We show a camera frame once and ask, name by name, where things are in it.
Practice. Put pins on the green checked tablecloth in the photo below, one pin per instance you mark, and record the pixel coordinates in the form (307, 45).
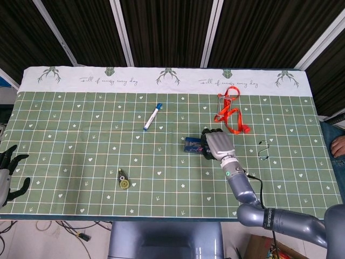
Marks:
(81, 162)

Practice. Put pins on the grey blue glasses pouch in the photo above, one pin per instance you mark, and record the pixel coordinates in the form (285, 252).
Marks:
(192, 145)

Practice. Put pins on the grey-blue robot torso base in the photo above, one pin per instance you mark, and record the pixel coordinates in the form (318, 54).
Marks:
(165, 240)

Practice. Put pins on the bystander bare hand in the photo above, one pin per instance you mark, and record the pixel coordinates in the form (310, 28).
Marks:
(339, 147)

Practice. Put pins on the white marker with blue cap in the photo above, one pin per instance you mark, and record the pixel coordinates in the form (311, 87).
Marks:
(151, 118)

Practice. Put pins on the brown cardboard box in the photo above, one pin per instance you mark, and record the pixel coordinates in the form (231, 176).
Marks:
(256, 248)

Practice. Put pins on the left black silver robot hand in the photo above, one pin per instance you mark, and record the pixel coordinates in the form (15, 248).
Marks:
(3, 179)

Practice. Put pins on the small black floor adapter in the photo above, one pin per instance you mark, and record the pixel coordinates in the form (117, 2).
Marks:
(84, 237)

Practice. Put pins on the white aluminium partition post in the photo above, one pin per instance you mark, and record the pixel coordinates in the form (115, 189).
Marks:
(320, 43)
(211, 32)
(122, 32)
(54, 32)

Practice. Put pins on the metal S hook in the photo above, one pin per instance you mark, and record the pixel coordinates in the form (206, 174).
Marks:
(268, 149)

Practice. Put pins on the bystander blue jeans leg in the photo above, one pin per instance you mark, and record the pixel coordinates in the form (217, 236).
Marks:
(327, 135)

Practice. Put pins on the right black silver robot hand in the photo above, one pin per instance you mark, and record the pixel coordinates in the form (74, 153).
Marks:
(218, 144)

